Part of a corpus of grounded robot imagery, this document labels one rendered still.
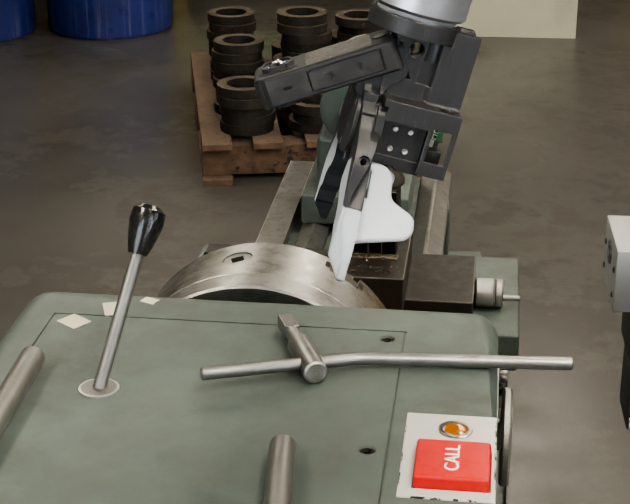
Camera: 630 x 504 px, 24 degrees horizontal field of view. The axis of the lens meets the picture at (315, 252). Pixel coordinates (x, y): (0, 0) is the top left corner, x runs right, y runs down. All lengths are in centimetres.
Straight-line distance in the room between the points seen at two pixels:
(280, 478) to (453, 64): 34
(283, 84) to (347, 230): 12
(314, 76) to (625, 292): 97
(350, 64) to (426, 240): 155
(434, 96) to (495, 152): 471
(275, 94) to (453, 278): 115
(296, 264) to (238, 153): 387
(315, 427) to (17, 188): 433
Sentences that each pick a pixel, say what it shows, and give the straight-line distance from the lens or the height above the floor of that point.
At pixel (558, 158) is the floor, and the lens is 580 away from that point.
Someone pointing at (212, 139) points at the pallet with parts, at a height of 16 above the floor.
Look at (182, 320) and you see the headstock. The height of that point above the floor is 126.
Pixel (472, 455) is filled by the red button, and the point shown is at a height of 127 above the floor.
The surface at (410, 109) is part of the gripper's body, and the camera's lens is 111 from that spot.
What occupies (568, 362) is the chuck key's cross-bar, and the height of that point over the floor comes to 126.
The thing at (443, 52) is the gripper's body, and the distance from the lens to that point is 112.
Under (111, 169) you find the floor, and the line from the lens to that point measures 565.
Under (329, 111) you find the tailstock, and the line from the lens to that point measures 267.
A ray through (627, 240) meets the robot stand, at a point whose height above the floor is 112.
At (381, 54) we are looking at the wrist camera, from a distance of 111.
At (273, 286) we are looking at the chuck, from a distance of 154.
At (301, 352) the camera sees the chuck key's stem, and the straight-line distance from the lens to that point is 131.
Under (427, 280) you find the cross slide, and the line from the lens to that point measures 222.
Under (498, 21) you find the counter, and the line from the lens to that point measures 759.
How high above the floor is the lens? 186
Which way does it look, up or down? 23 degrees down
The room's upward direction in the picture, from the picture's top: straight up
